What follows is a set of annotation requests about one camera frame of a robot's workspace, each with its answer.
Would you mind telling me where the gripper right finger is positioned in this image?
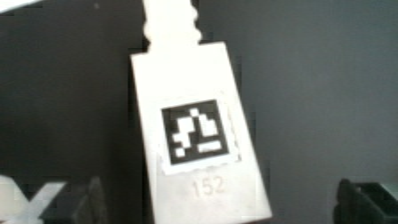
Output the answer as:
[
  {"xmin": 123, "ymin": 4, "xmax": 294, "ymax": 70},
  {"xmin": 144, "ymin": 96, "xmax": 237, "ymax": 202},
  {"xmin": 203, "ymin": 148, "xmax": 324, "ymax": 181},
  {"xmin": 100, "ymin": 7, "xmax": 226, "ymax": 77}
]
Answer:
[{"xmin": 336, "ymin": 179, "xmax": 398, "ymax": 224}]

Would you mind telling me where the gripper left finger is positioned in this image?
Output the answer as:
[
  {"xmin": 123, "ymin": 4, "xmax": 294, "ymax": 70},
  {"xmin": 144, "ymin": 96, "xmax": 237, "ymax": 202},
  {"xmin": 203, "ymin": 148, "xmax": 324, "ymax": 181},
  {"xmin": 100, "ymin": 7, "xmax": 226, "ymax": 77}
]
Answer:
[{"xmin": 0, "ymin": 175, "xmax": 109, "ymax": 224}]

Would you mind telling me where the white stool leg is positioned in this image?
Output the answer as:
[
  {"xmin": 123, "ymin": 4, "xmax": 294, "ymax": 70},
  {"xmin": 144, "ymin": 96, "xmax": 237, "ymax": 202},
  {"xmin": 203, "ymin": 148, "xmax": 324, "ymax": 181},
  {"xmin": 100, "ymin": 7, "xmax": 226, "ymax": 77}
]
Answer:
[{"xmin": 132, "ymin": 0, "xmax": 272, "ymax": 224}]

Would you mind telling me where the white marker sheet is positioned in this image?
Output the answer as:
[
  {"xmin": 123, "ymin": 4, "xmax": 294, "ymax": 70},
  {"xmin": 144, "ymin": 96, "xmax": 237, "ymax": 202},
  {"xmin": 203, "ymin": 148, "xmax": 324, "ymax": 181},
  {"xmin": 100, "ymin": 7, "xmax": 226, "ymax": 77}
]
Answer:
[{"xmin": 0, "ymin": 0, "xmax": 41, "ymax": 14}]

